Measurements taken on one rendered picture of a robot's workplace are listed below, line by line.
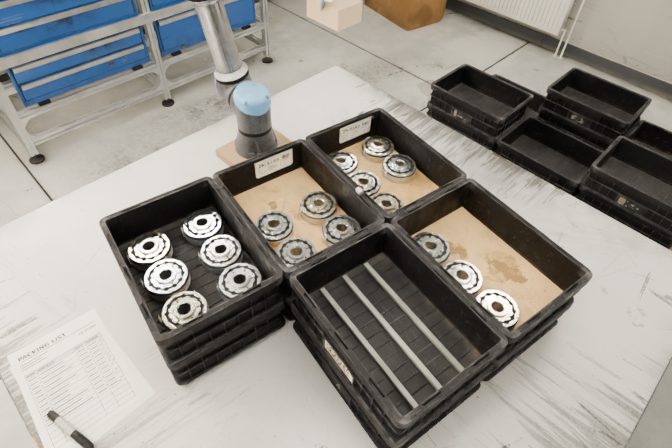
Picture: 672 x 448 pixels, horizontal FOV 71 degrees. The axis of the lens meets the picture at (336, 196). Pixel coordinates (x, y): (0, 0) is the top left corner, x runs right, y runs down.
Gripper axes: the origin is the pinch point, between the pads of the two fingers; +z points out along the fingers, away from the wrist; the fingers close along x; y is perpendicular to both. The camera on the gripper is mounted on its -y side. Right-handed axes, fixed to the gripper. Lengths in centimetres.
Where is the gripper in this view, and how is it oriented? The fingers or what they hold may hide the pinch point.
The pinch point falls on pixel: (334, 4)
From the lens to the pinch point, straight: 181.4
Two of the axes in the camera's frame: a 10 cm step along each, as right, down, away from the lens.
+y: 7.0, 5.3, -4.8
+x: 7.1, -4.8, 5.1
